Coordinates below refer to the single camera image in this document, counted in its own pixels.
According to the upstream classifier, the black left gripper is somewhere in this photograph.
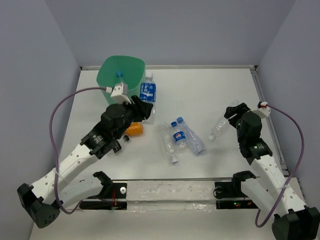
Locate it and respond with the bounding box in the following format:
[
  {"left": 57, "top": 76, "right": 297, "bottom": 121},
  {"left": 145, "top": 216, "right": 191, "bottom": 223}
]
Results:
[{"left": 114, "top": 95, "right": 153, "bottom": 140}]

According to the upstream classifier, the blue label white cap bottle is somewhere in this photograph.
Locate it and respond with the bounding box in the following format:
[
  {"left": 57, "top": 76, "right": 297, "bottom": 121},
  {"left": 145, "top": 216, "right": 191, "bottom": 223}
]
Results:
[{"left": 139, "top": 71, "right": 157, "bottom": 125}]

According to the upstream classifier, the clear crushed white cap bottle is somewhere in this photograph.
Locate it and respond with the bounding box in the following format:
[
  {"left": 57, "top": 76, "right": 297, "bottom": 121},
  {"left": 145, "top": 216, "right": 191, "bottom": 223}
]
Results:
[{"left": 159, "top": 123, "right": 178, "bottom": 165}]

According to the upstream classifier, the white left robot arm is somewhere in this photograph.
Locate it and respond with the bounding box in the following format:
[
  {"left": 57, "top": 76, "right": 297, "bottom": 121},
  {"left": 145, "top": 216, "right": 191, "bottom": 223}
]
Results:
[{"left": 17, "top": 95, "right": 154, "bottom": 229}]

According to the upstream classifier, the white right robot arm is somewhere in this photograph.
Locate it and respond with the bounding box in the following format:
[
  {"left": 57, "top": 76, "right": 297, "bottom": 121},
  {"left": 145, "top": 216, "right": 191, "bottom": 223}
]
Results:
[{"left": 224, "top": 101, "right": 320, "bottom": 240}]

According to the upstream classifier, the green plastic bin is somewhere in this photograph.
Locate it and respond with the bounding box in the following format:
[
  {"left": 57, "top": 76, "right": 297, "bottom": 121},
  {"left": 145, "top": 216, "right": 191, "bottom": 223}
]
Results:
[{"left": 96, "top": 55, "right": 146, "bottom": 97}]

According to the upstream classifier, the orange juice bottle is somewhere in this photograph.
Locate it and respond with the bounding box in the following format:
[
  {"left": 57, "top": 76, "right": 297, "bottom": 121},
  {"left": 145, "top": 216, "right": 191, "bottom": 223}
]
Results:
[{"left": 125, "top": 122, "right": 144, "bottom": 137}]

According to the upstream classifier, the small black label bottle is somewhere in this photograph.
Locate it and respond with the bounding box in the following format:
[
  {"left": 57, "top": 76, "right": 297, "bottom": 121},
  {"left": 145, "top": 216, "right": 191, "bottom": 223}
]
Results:
[{"left": 113, "top": 134, "right": 130, "bottom": 154}]

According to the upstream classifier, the Pepsi label bottle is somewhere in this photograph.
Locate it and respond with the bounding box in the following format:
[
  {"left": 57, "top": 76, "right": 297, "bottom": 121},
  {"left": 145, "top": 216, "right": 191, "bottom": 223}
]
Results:
[{"left": 170, "top": 121, "right": 187, "bottom": 151}]

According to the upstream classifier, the clear blue cap bottle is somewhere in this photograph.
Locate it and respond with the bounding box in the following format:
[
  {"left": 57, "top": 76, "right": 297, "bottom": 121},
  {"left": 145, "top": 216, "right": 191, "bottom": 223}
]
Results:
[{"left": 176, "top": 117, "right": 205, "bottom": 156}]

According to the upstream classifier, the white foam strip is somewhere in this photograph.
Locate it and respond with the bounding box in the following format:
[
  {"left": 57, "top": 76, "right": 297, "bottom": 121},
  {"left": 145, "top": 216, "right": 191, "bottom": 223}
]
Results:
[{"left": 126, "top": 180, "right": 217, "bottom": 212}]

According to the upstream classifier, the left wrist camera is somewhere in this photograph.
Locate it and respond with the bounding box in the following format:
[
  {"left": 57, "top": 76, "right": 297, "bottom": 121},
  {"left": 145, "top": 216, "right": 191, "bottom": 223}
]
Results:
[{"left": 110, "top": 82, "right": 128, "bottom": 103}]

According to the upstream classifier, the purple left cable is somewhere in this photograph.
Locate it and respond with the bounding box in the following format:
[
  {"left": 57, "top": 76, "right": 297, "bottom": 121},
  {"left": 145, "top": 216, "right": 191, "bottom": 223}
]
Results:
[{"left": 48, "top": 86, "right": 113, "bottom": 215}]

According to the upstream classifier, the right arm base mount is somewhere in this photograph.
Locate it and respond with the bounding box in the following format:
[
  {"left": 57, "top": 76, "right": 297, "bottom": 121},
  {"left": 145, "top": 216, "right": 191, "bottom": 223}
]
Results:
[{"left": 212, "top": 170, "right": 258, "bottom": 210}]

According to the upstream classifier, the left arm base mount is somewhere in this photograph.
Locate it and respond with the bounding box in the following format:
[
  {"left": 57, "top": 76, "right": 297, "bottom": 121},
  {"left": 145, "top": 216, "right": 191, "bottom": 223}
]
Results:
[{"left": 79, "top": 171, "right": 128, "bottom": 211}]

